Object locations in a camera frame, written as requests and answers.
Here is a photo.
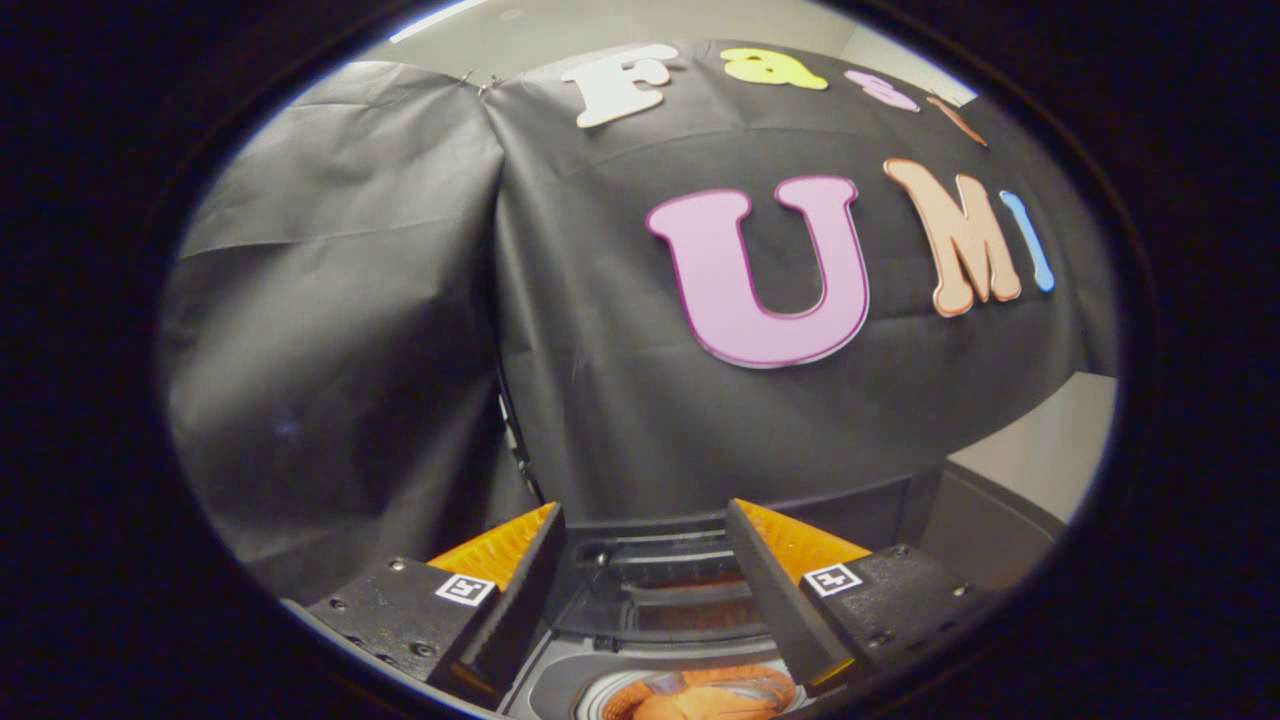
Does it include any black backdrop cloth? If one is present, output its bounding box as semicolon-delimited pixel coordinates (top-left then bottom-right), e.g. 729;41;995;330
160;40;1119;601

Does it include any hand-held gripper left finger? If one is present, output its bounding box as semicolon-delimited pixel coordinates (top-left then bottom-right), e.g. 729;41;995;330
305;502;568;701

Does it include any orange shirt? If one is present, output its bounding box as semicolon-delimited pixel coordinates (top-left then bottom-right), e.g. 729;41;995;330
605;665;798;720

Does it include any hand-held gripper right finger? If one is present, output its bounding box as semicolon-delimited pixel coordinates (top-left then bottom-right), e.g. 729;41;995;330
725;498;1001;696

